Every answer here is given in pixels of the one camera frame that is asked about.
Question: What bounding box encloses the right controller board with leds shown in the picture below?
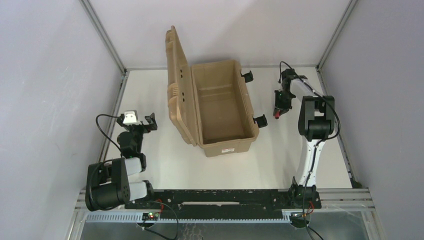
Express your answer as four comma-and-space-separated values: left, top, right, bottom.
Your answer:
289, 212, 310, 228

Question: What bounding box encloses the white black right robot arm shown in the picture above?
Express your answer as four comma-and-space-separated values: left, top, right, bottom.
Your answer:
273, 68, 336, 209

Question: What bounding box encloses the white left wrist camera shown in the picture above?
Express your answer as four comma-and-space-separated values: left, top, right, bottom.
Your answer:
122, 110, 139, 126

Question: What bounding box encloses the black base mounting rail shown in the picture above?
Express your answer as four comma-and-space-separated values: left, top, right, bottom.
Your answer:
125, 187, 322, 221

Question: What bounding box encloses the controller board with leds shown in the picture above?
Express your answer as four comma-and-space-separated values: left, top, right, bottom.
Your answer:
141, 212, 161, 222
289, 212, 310, 228

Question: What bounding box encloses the tan plastic storage bin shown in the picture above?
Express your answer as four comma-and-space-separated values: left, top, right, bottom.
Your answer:
191, 59, 259, 157

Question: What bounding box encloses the aluminium frame post right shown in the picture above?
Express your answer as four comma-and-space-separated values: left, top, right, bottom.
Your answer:
316, 0, 359, 72

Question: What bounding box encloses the aluminium frame post left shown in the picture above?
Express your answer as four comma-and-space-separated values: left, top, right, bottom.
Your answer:
79, 0, 127, 75

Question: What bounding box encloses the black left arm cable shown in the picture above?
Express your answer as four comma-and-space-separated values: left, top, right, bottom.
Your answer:
95, 113, 124, 157

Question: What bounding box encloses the left controller board with leds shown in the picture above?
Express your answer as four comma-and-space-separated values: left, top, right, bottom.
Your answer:
141, 212, 161, 222

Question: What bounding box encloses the red handled screwdriver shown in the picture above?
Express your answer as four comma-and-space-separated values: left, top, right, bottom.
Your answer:
273, 110, 281, 120

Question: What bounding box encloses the black front bin latch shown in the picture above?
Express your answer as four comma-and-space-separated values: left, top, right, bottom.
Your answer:
253, 114, 268, 129

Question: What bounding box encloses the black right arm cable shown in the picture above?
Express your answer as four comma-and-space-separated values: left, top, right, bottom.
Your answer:
278, 60, 341, 240

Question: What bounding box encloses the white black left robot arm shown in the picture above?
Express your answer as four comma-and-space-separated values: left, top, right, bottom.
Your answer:
85, 110, 158, 212

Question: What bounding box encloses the black rear bin latch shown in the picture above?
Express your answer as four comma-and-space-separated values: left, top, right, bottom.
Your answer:
241, 70, 254, 83

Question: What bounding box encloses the tan bin lid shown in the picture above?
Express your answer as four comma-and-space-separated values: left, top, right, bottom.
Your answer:
165, 25, 199, 146

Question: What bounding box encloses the aluminium frame post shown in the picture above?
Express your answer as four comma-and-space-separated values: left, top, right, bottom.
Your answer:
79, 0, 127, 75
316, 0, 359, 72

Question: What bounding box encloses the black bin latch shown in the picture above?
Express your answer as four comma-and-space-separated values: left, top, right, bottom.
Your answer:
253, 114, 268, 129
241, 70, 254, 83

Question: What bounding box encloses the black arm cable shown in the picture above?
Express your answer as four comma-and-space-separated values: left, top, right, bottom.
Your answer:
95, 113, 124, 157
278, 60, 341, 240

